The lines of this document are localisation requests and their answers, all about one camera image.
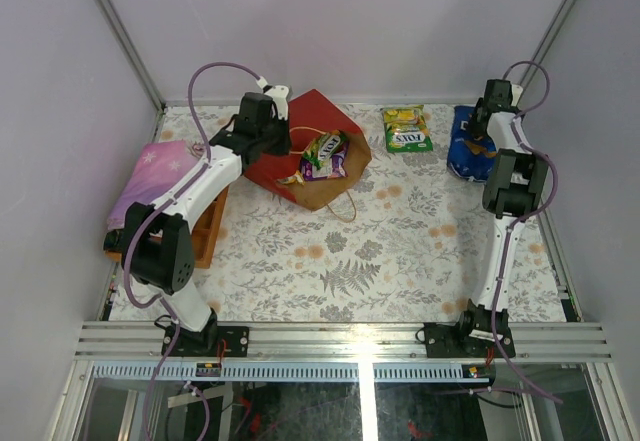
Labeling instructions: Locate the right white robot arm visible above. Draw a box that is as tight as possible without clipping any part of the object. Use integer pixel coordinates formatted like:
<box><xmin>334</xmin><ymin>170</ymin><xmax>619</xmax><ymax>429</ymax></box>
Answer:
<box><xmin>468</xmin><ymin>79</ymin><xmax>548</xmax><ymax>317</ymax></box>

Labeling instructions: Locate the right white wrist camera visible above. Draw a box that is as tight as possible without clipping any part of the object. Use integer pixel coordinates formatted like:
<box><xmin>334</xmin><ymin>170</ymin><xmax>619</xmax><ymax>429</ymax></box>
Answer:
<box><xmin>507</xmin><ymin>81</ymin><xmax>523</xmax><ymax>113</ymax></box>

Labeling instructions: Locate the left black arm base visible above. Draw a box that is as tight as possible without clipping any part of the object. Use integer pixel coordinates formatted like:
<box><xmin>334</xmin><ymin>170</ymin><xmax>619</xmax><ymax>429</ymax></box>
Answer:
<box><xmin>169</xmin><ymin>312</ymin><xmax>250</xmax><ymax>358</ymax></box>

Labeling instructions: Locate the red paper bag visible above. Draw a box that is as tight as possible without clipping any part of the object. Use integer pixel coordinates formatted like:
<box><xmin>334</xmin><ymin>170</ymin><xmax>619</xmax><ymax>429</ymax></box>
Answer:
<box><xmin>245</xmin><ymin>90</ymin><xmax>372</xmax><ymax>211</ymax></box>

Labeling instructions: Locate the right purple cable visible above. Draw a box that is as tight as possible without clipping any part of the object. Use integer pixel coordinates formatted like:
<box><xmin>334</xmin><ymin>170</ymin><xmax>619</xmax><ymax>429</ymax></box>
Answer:
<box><xmin>487</xmin><ymin>60</ymin><xmax>564</xmax><ymax>405</ymax></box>

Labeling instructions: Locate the orange wooden tray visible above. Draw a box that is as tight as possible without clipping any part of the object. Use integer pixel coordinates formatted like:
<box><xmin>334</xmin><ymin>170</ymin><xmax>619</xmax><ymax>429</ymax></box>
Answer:
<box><xmin>103</xmin><ymin>188</ymin><xmax>229</xmax><ymax>269</ymax></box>

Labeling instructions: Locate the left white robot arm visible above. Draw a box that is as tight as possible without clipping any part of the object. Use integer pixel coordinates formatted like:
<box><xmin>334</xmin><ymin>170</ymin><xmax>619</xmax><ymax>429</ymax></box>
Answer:
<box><xmin>121</xmin><ymin>85</ymin><xmax>291</xmax><ymax>356</ymax></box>

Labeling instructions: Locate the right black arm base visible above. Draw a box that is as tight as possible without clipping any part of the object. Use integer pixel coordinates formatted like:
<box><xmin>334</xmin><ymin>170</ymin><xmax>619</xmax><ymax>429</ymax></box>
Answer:
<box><xmin>414</xmin><ymin>304</ymin><xmax>516</xmax><ymax>359</ymax></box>

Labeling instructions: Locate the purple snack packet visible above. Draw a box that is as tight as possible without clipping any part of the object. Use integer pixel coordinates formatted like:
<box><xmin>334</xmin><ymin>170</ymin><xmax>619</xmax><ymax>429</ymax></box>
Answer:
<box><xmin>300</xmin><ymin>142</ymin><xmax>349</xmax><ymax>181</ymax></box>

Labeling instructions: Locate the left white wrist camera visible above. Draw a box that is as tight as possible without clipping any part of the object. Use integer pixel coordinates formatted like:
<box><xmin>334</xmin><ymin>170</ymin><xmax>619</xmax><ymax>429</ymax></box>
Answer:
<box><xmin>256</xmin><ymin>76</ymin><xmax>291</xmax><ymax>121</ymax></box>

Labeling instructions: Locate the green yellow snack packet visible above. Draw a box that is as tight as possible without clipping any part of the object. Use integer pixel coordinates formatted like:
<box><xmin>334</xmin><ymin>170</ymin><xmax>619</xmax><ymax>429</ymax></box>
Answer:
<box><xmin>302</xmin><ymin>130</ymin><xmax>347</xmax><ymax>168</ymax></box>

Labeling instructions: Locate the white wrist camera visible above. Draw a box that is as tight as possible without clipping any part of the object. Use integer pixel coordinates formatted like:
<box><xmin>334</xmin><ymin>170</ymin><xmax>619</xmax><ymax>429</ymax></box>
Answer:
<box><xmin>256</xmin><ymin>76</ymin><xmax>291</xmax><ymax>121</ymax></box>
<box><xmin>507</xmin><ymin>81</ymin><xmax>523</xmax><ymax>113</ymax></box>

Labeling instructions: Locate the purple frozen gift bag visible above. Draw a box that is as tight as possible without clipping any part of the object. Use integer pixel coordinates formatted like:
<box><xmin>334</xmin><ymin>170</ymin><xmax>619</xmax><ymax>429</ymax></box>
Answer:
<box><xmin>107</xmin><ymin>140</ymin><xmax>204</xmax><ymax>231</ymax></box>

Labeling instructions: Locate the blue chips bag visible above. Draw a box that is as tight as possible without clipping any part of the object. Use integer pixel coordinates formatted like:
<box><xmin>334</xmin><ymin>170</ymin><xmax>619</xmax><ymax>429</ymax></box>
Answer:
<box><xmin>447</xmin><ymin>105</ymin><xmax>497</xmax><ymax>183</ymax></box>

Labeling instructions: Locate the green candy bag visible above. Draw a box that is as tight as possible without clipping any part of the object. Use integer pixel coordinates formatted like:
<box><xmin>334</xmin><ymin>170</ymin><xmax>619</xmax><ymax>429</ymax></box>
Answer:
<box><xmin>382</xmin><ymin>105</ymin><xmax>433</xmax><ymax>153</ymax></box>

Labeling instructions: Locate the floral table cloth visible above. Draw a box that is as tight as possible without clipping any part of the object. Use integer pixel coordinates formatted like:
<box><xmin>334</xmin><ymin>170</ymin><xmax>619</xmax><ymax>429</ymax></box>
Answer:
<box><xmin>107</xmin><ymin>103</ymin><xmax>569</xmax><ymax>323</ymax></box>

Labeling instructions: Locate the aluminium front rail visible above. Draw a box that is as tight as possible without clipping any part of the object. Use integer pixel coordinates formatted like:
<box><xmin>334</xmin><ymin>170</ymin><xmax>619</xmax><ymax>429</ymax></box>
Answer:
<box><xmin>74</xmin><ymin>319</ymin><xmax>615</xmax><ymax>382</ymax></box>

